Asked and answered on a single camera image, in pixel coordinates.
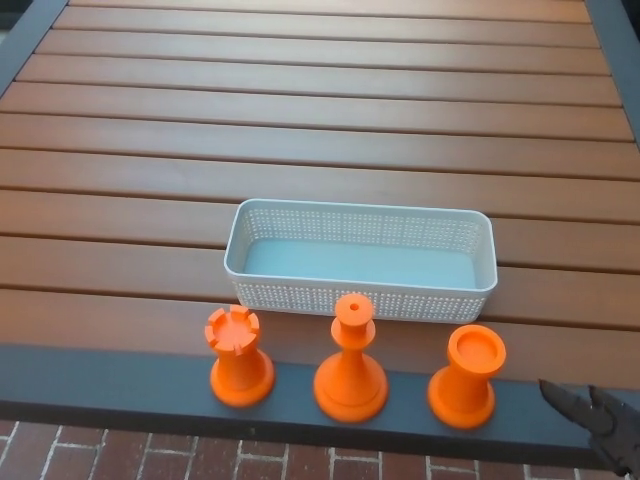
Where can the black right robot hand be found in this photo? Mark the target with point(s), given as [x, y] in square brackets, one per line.
[615, 430]

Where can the orange cup-top chess piece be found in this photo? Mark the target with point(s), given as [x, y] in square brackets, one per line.
[462, 390]

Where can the orange slender chess piece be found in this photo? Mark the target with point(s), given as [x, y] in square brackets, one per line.
[350, 380]

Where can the white perforated plastic basket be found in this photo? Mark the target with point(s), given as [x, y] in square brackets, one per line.
[280, 300]

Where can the orange rook chess piece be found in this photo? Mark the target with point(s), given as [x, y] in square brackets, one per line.
[240, 370]

